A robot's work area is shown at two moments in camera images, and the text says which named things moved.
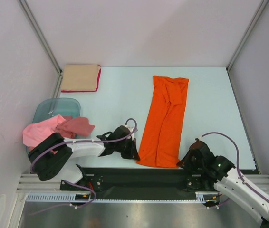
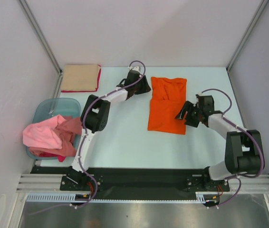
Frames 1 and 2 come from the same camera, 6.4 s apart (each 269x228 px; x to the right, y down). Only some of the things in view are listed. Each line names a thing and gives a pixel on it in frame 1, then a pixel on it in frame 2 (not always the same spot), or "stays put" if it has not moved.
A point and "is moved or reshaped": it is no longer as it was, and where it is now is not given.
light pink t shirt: [34, 133] stays put
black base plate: [138, 183] stays put
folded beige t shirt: [80, 77] stays put
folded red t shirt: [88, 90] stays put
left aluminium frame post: [48, 51] stays put
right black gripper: [185, 163] → [188, 106]
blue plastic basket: [47, 108] stays put
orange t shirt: [162, 129] is moved or reshaped
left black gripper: [132, 153] → [145, 87]
